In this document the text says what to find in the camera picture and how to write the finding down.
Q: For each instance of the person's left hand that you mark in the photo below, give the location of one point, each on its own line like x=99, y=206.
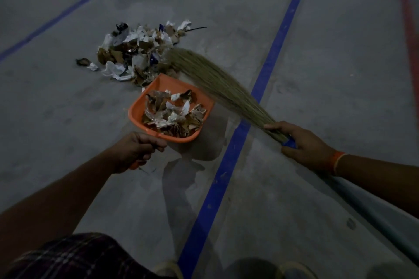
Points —
x=134, y=151

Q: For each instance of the person's right hand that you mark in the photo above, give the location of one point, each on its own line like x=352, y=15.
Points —
x=307, y=149

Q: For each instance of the orange plastic dustpan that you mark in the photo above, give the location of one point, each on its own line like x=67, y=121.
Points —
x=160, y=84

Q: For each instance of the pile of paper scraps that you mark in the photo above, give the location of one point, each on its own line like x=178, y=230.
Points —
x=137, y=50

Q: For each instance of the person's right forearm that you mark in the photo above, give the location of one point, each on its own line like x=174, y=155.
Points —
x=383, y=180

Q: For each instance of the person's left forearm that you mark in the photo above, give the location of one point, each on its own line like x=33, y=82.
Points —
x=49, y=203

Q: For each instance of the orange wrist band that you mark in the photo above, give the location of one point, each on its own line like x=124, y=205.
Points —
x=337, y=162

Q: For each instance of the black patterned trousers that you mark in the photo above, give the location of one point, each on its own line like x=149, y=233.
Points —
x=78, y=259

